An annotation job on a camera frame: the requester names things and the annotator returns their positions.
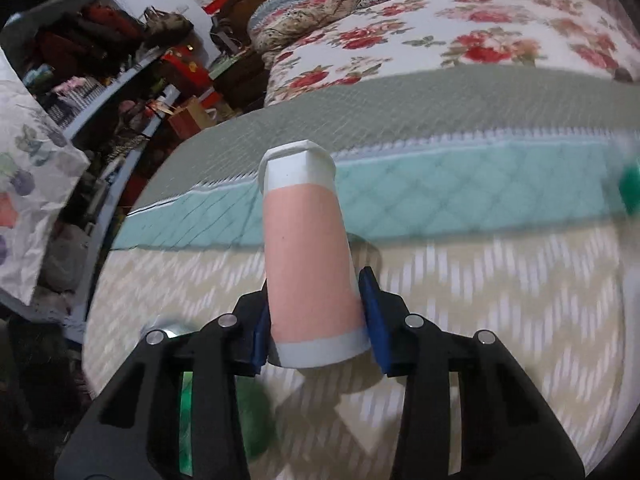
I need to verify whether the plant printed white cloth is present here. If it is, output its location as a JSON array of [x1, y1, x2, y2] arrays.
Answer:
[[0, 52, 91, 306]]

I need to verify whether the white floral bed sheet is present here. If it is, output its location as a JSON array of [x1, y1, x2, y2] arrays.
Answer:
[[265, 0, 640, 108]]

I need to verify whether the chevron patterned bed sheet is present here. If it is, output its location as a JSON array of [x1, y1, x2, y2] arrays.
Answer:
[[82, 62, 640, 480]]

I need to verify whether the brown patterned handbag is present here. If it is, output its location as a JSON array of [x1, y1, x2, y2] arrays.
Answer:
[[142, 7, 195, 48]]

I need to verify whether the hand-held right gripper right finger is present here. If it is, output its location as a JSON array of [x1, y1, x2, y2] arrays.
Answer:
[[357, 266, 586, 480]]

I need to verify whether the cluttered storage shelf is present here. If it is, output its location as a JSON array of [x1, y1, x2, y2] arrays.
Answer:
[[0, 0, 226, 346]]

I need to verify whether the folded patchwork quilt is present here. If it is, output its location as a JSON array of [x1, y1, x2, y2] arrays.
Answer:
[[249, 0, 501, 53]]

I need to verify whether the brown paper bag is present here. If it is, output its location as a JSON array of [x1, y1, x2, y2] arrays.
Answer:
[[167, 95, 218, 138]]

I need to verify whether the red gift box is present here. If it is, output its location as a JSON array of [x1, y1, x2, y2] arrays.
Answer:
[[160, 47, 211, 91]]

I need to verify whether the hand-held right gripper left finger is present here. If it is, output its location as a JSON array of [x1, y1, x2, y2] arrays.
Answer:
[[54, 292, 273, 480]]

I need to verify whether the clear plastic bottle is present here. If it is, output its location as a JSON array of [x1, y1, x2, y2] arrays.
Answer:
[[607, 130, 640, 218]]

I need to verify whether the pink paper cup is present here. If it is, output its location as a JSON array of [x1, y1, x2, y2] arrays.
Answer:
[[257, 140, 372, 368]]

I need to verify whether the dark wooden bedside table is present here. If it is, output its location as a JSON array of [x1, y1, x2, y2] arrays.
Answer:
[[207, 50, 273, 111]]

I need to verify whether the green plastic bottle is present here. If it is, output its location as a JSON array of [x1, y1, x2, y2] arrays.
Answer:
[[177, 370, 276, 478]]

